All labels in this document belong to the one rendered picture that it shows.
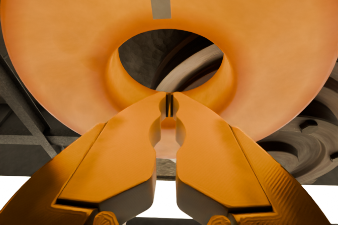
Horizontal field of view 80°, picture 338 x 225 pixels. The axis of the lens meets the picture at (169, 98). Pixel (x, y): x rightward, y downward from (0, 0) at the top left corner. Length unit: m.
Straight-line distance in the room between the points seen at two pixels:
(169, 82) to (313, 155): 0.30
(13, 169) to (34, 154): 0.75
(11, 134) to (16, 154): 3.29
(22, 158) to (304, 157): 9.36
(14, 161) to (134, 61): 9.19
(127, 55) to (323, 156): 0.46
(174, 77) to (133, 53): 0.19
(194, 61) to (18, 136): 6.25
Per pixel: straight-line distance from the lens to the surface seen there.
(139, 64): 0.54
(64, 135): 5.80
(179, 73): 0.35
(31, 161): 9.26
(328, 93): 0.41
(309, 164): 0.51
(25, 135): 6.33
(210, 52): 0.33
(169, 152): 0.16
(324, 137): 0.41
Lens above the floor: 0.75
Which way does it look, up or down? 45 degrees up
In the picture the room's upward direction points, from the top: 180 degrees clockwise
